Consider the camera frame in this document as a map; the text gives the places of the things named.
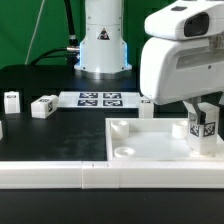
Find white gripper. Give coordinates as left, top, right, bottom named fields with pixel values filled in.
left=140, top=37, right=224, bottom=125

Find white square tabletop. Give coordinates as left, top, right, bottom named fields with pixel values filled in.
left=105, top=118, right=224, bottom=161

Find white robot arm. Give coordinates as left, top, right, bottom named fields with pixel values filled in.
left=75, top=0, right=224, bottom=124

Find white fiducial marker sheet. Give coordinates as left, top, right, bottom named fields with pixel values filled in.
left=58, top=91, right=140, bottom=108

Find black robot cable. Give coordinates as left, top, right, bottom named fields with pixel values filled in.
left=29, top=0, right=81, bottom=66

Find white front obstacle wall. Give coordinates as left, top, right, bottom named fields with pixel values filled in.
left=0, top=162, right=224, bottom=189

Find thin white cable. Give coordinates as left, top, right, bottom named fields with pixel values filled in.
left=24, top=0, right=46, bottom=66

